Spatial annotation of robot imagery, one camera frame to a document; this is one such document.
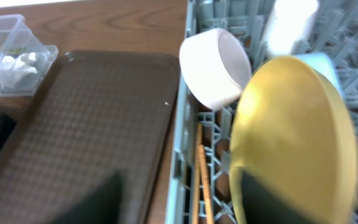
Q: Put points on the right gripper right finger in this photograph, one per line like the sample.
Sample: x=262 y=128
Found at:
x=260 y=206

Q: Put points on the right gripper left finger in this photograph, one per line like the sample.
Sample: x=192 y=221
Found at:
x=100 y=207

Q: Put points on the wooden chopstick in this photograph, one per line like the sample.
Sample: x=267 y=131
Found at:
x=196 y=179
x=206 y=186

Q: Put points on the yellow plate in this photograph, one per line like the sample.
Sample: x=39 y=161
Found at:
x=293 y=132

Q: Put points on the pink white bowl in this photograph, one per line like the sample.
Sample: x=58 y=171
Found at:
x=215 y=67

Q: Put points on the light blue bowl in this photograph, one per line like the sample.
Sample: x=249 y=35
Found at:
x=323 y=64

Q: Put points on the pale green cup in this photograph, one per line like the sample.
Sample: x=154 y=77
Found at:
x=289 y=22

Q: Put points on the grey dishwasher rack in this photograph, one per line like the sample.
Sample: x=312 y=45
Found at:
x=335 y=33

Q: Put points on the brown serving tray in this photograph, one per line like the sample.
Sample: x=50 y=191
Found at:
x=95 y=114

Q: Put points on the crumpled white tissue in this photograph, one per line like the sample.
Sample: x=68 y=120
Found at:
x=14 y=69

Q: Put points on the clear plastic bin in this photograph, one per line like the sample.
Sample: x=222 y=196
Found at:
x=14 y=34

